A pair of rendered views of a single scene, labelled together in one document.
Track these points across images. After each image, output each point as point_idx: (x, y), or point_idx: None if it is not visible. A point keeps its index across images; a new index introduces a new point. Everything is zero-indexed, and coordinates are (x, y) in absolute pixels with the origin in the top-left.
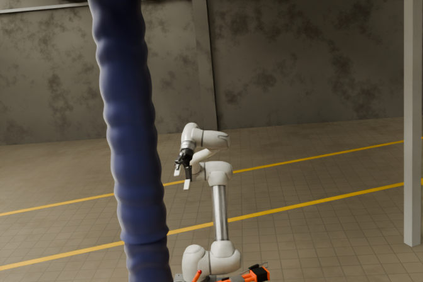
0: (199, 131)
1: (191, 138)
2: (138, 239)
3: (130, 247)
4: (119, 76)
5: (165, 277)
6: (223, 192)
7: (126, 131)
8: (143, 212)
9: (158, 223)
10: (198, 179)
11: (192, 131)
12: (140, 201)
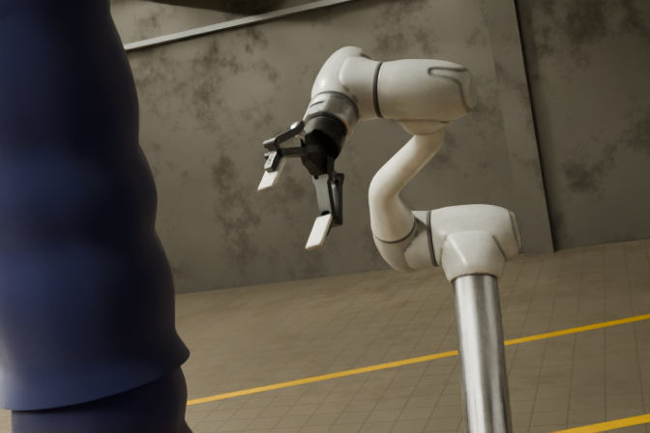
0: (369, 64)
1: (339, 86)
2: (30, 390)
3: (14, 425)
4: None
5: None
6: (490, 296)
7: None
8: (38, 272)
9: (114, 325)
10: (413, 262)
11: (345, 66)
12: (19, 224)
